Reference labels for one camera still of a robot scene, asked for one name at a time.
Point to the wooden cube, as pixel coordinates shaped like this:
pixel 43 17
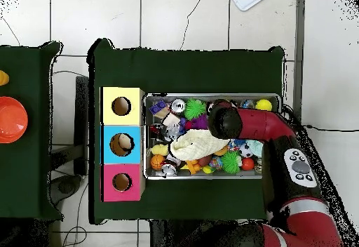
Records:
pixel 171 120

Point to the wooden box with three holes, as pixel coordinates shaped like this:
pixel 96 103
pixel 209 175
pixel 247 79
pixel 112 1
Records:
pixel 120 146

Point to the silver tin can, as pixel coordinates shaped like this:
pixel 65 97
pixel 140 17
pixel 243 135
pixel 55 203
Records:
pixel 178 105

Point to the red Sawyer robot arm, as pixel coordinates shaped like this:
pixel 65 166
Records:
pixel 263 125

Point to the white tray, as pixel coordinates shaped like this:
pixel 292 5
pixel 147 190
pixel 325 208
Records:
pixel 246 2

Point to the mint green cloth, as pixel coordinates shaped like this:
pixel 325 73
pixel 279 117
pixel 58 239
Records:
pixel 255 147

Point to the orange plastic bowl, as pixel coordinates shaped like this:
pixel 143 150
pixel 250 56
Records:
pixel 11 119

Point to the yellow smiley ball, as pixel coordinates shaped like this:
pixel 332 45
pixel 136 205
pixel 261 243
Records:
pixel 263 105

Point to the small orange basketball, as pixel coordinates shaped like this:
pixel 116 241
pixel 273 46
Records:
pixel 157 162

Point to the silver mesh bin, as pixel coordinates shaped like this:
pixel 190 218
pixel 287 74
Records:
pixel 196 175

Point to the green spiky ball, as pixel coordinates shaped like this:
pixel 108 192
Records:
pixel 231 162
pixel 195 109

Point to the neighbouring green cloth table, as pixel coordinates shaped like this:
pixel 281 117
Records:
pixel 25 132

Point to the yellow plastic toy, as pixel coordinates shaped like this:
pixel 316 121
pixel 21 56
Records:
pixel 3 78

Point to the blue toy brick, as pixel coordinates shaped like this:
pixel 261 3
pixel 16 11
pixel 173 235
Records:
pixel 157 107

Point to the dark green table cloth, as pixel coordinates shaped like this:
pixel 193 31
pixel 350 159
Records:
pixel 182 70

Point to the cream waffle cloth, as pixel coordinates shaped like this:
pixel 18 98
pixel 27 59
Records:
pixel 196 146

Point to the purple spiky ball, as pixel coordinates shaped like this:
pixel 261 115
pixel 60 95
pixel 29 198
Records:
pixel 200 122

